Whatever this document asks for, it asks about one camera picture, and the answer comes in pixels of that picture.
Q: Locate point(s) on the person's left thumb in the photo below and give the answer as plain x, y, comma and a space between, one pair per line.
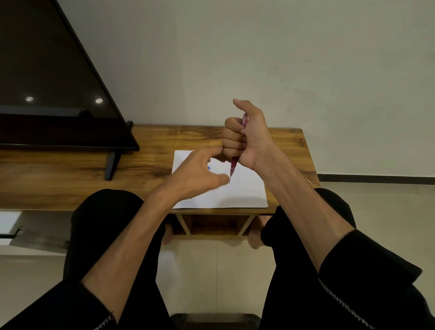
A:
220, 180

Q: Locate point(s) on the person's foot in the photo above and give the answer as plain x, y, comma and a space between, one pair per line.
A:
167, 234
255, 238

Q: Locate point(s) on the person's black left sleeve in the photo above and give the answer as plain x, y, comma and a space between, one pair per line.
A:
57, 309

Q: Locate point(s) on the wooden table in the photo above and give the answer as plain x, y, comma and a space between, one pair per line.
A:
85, 176

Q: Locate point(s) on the black television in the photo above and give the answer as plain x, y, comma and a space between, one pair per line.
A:
51, 68

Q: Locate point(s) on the person's right little finger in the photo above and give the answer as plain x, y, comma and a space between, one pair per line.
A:
231, 153

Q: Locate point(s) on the person's right hand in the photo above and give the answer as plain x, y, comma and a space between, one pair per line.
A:
255, 139

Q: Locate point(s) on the black television stand leg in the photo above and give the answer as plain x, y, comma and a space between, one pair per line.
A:
114, 163

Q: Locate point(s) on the person's right thumb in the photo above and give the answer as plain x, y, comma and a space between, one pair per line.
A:
245, 108

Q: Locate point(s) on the dark stool seat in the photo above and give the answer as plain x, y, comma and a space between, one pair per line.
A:
215, 322

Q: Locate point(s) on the person's left foot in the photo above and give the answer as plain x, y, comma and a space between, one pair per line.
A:
167, 234

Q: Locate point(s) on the dark baseboard strip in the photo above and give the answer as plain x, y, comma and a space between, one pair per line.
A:
373, 179

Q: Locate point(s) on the person's right leg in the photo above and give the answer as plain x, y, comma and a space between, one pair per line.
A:
289, 272

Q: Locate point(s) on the person's black sleeve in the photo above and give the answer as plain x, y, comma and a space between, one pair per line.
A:
373, 289
57, 309

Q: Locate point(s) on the person's leg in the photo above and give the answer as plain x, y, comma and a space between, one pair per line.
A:
289, 272
102, 217

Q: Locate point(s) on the person's right middle finger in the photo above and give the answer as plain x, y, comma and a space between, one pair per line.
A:
232, 135

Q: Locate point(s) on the person's left hand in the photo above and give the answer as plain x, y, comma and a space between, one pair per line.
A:
190, 180

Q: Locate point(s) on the white paper sheet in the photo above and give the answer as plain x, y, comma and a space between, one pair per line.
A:
246, 192

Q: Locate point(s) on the person's left forearm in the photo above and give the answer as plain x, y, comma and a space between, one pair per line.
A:
132, 238

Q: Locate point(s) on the person's left leg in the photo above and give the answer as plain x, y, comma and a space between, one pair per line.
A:
102, 217

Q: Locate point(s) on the person's right forearm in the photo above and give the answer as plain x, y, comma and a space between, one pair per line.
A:
302, 210

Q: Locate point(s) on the person's right foot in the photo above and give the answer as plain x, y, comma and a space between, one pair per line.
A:
255, 238

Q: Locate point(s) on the person's black right sleeve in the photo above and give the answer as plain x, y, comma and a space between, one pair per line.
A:
373, 289

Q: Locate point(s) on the red pen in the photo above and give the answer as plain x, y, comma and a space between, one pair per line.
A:
233, 166

